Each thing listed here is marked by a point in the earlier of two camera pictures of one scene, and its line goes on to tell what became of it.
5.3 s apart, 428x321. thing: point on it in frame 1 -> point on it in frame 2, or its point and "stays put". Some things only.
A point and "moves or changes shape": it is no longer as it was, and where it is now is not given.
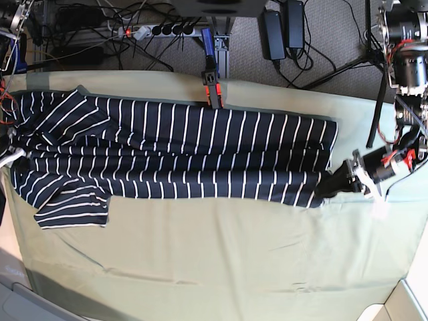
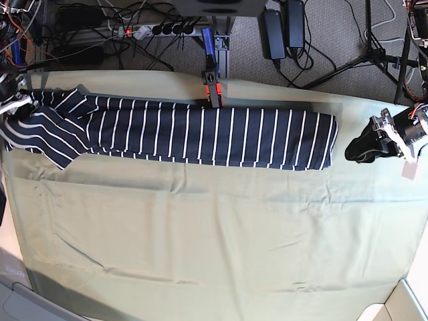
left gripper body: (8, 152) -> (13, 95)
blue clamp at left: (18, 50) stays put
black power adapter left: (272, 35) stays put
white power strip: (144, 31) stays put
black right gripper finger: (353, 188) -> (370, 156)
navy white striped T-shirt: (76, 151) moves or changes shape
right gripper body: (358, 172) -> (389, 133)
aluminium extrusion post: (222, 52) stays put
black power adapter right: (294, 24) stays put
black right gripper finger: (330, 184) -> (367, 140)
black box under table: (220, 8) stays put
